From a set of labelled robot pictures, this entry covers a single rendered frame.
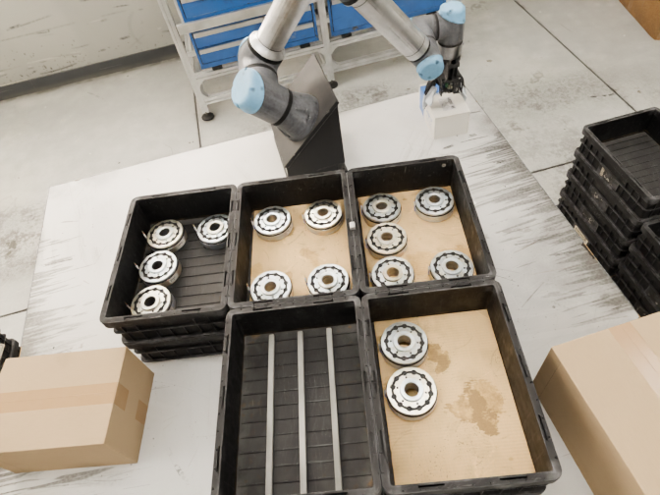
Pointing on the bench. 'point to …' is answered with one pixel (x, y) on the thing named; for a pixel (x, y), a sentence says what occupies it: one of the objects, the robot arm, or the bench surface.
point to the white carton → (445, 114)
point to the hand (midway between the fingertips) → (443, 103)
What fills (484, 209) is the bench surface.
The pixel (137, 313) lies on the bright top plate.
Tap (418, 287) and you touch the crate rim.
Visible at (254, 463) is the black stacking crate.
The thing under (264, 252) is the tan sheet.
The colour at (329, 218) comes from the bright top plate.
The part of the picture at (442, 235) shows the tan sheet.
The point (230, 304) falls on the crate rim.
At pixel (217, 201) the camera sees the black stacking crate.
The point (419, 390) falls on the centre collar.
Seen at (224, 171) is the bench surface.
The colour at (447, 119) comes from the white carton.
